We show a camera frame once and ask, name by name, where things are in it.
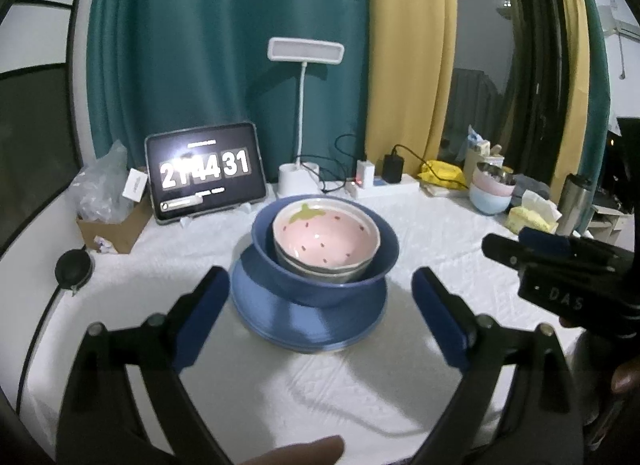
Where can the small white box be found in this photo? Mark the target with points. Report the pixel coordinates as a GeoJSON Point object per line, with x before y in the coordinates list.
{"type": "Point", "coordinates": [135, 185]}

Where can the right hand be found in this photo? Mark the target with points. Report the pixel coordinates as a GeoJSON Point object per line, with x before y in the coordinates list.
{"type": "Point", "coordinates": [606, 360]}

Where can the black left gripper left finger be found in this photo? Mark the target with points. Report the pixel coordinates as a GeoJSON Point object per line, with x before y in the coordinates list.
{"type": "Point", "coordinates": [99, 420]}

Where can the white desk lamp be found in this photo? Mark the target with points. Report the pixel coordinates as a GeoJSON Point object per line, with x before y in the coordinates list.
{"type": "Point", "coordinates": [295, 179]}

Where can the strawberry pattern pink bowl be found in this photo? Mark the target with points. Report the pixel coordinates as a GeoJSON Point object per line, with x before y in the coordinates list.
{"type": "Point", "coordinates": [326, 234]}

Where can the yellow curtain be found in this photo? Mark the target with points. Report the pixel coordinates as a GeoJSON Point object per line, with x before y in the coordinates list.
{"type": "Point", "coordinates": [411, 57]}

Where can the steel thermos bottle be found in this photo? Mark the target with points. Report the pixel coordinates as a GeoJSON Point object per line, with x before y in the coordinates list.
{"type": "Point", "coordinates": [573, 204]}

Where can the yellow tissue box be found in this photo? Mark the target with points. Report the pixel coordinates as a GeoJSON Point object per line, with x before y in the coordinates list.
{"type": "Point", "coordinates": [534, 212]}

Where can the yellow wipes packet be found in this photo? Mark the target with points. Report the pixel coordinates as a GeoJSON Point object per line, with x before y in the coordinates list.
{"type": "Point", "coordinates": [443, 174]}

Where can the pink bowl with steel liner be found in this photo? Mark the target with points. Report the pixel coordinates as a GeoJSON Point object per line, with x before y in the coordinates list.
{"type": "Point", "coordinates": [493, 179]}

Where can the pale blue bowl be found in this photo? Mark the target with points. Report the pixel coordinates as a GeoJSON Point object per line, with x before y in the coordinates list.
{"type": "Point", "coordinates": [488, 203]}

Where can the white textured table cloth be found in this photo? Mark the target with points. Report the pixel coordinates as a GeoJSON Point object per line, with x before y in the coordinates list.
{"type": "Point", "coordinates": [273, 372]}

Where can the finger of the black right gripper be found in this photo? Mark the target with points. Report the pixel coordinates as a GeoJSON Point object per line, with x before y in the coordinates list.
{"type": "Point", "coordinates": [536, 239]}
{"type": "Point", "coordinates": [507, 252]}

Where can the black charger adapter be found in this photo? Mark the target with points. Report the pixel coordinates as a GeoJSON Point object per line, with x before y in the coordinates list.
{"type": "Point", "coordinates": [392, 169]}

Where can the brown cardboard box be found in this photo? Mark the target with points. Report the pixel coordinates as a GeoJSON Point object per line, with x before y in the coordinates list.
{"type": "Point", "coordinates": [121, 237]}

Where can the tablet showing clock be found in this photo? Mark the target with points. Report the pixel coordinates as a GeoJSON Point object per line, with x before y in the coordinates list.
{"type": "Point", "coordinates": [201, 170]}

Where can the clear plastic bag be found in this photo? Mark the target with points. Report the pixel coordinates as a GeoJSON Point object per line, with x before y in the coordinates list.
{"type": "Point", "coordinates": [96, 191]}

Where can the white charger adapter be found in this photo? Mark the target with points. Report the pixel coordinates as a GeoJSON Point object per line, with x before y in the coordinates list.
{"type": "Point", "coordinates": [365, 172]}

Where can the grey cloth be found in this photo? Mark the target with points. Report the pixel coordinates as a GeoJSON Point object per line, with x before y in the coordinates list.
{"type": "Point", "coordinates": [524, 183]}

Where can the white power strip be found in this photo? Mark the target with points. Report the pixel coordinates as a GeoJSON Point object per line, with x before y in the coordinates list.
{"type": "Point", "coordinates": [381, 188]}

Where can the light blue plate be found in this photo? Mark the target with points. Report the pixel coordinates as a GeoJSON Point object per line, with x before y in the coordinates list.
{"type": "Point", "coordinates": [296, 327]}

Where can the large blue bowl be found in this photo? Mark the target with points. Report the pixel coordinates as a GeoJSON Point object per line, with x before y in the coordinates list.
{"type": "Point", "coordinates": [312, 293]}

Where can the teal curtain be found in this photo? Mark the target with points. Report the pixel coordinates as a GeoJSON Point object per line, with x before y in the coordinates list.
{"type": "Point", "coordinates": [154, 66]}

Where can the left hand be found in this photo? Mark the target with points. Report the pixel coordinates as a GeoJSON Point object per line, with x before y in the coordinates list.
{"type": "Point", "coordinates": [325, 451]}

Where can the small black round device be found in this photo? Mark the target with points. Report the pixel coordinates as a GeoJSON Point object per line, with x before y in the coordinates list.
{"type": "Point", "coordinates": [74, 269]}

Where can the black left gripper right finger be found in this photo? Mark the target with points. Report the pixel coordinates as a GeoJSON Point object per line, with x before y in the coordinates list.
{"type": "Point", "coordinates": [540, 422]}

